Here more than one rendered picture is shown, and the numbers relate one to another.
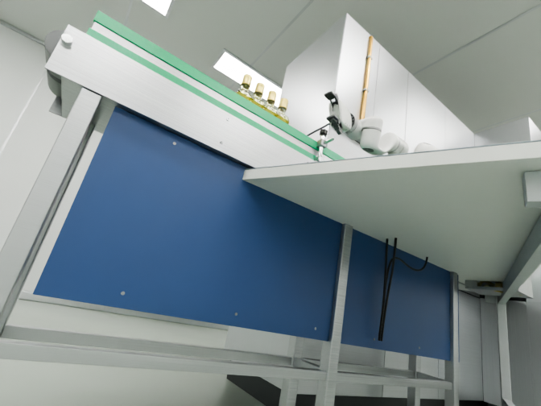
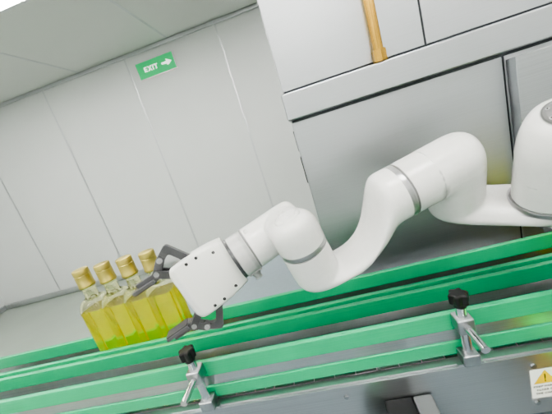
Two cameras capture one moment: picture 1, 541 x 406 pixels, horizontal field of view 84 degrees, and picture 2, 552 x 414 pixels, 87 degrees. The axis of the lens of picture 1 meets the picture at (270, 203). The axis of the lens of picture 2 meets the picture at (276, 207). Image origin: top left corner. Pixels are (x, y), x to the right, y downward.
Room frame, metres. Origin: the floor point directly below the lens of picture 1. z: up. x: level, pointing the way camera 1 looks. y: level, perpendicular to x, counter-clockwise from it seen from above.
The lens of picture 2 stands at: (0.71, -0.60, 1.31)
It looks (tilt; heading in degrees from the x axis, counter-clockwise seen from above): 13 degrees down; 40
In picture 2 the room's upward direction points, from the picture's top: 18 degrees counter-clockwise
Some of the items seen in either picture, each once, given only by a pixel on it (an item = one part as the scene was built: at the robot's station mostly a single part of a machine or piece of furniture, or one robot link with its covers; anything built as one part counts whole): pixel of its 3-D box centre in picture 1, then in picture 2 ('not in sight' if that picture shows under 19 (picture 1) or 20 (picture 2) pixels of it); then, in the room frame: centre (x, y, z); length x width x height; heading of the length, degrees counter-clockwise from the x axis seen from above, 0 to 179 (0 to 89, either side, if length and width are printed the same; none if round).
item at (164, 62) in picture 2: not in sight; (155, 66); (3.10, 2.52, 2.50); 0.50 x 0.01 x 0.20; 121
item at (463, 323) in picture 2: not in sight; (471, 338); (1.12, -0.54, 0.94); 0.07 x 0.04 x 0.13; 31
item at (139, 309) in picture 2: (265, 123); (147, 310); (0.96, 0.08, 1.02); 0.06 x 0.06 x 0.28; 31
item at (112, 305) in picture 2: (252, 116); (126, 315); (0.93, 0.13, 1.02); 0.06 x 0.06 x 0.28; 31
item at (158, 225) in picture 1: (323, 274); not in sight; (1.09, -0.24, 0.54); 1.59 x 0.18 x 0.43; 121
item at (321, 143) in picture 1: (326, 144); (194, 390); (0.89, -0.15, 0.94); 0.07 x 0.04 x 0.13; 31
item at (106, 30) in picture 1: (347, 170); (283, 364); (1.00, -0.26, 0.93); 1.75 x 0.01 x 0.08; 121
